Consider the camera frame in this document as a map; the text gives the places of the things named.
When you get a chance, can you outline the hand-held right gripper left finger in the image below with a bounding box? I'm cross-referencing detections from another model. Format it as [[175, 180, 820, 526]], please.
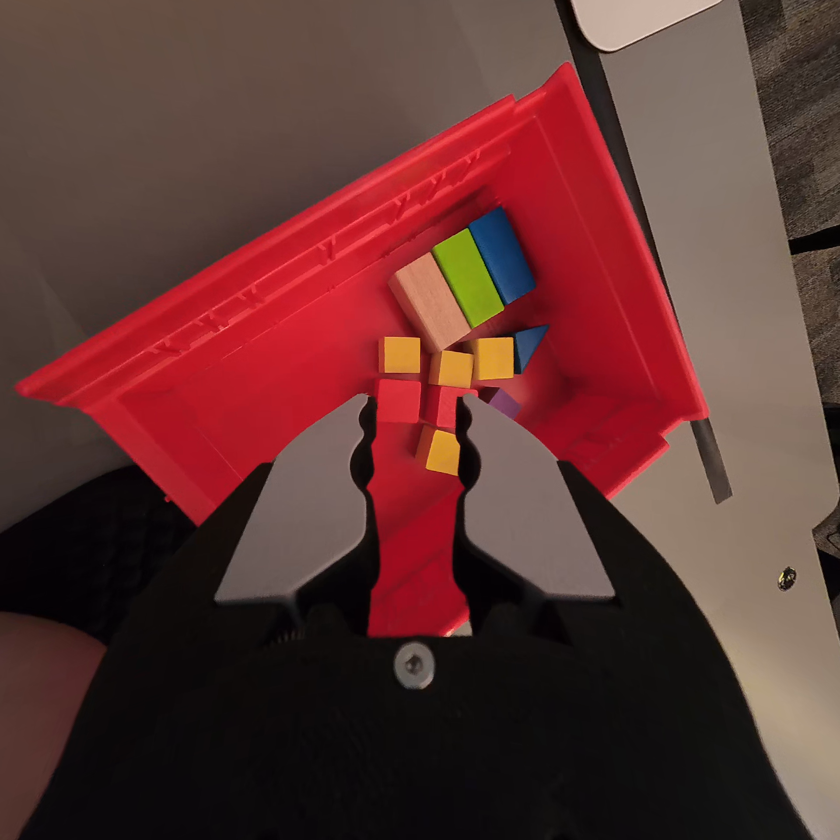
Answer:
[[214, 394, 382, 630]]

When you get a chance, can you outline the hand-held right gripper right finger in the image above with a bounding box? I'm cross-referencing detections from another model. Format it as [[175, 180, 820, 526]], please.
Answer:
[[453, 392, 617, 626]]

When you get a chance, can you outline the orange wooden cube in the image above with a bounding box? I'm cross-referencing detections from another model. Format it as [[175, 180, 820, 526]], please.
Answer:
[[470, 336, 516, 382], [415, 425, 462, 475], [428, 350, 475, 389], [378, 336, 422, 377]]

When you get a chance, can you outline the red plastic bin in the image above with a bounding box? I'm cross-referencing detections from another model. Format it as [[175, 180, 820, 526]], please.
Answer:
[[14, 62, 711, 639]]

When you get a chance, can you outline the red wooden cube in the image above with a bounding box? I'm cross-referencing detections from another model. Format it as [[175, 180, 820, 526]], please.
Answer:
[[422, 386, 480, 431], [375, 379, 423, 425]]

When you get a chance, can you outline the small blue triangle block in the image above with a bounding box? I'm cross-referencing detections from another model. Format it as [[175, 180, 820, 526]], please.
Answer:
[[512, 325, 551, 375]]

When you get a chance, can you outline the beige long wooden block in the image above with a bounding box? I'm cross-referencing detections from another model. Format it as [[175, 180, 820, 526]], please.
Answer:
[[387, 251, 475, 354]]

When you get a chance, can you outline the green wooden block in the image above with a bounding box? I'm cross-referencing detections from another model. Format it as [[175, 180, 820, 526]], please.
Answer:
[[432, 227, 506, 329]]

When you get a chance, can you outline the blue rectangular wooden block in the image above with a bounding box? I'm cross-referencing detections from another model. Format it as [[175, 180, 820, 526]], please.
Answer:
[[468, 206, 538, 307]]

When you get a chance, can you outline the person's right forearm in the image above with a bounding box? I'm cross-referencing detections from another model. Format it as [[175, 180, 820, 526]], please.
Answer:
[[0, 612, 110, 840]]

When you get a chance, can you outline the black metal leg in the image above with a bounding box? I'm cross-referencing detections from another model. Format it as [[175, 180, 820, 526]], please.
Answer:
[[787, 225, 840, 256]]

